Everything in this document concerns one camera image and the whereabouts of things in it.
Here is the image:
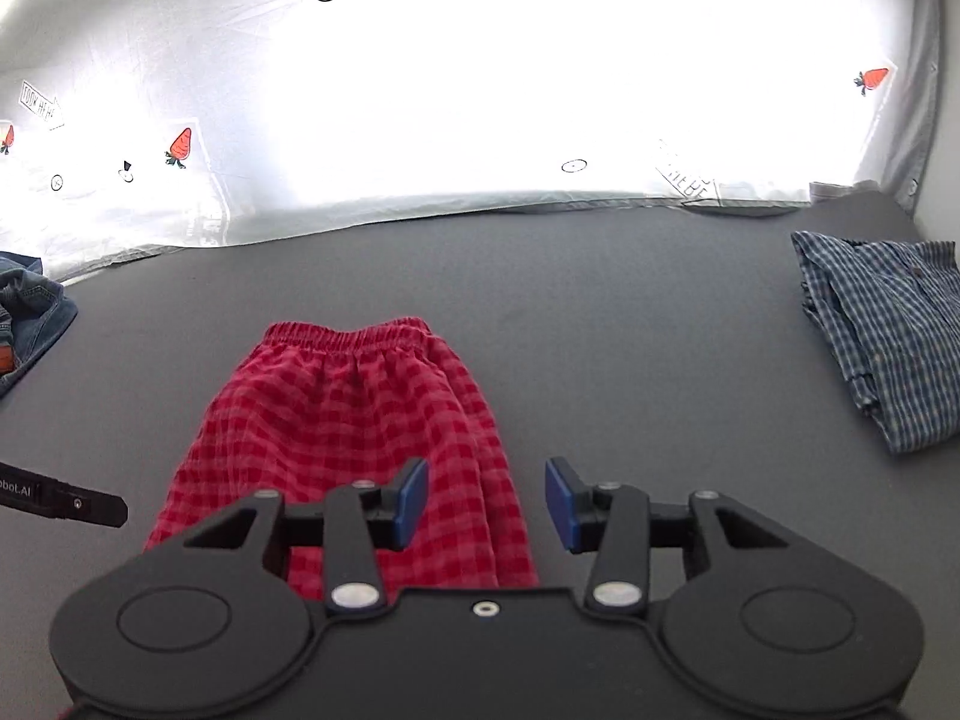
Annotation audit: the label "red checked shorts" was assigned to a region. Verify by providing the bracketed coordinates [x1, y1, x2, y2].
[146, 317, 539, 595]

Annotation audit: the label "blue denim jeans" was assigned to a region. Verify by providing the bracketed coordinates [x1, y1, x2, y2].
[0, 252, 78, 395]

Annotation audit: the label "folded blue plaid shirt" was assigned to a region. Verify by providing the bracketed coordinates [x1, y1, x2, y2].
[791, 231, 958, 455]

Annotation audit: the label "white printed curtain sheet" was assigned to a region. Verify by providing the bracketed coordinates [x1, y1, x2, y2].
[2, 0, 942, 280]

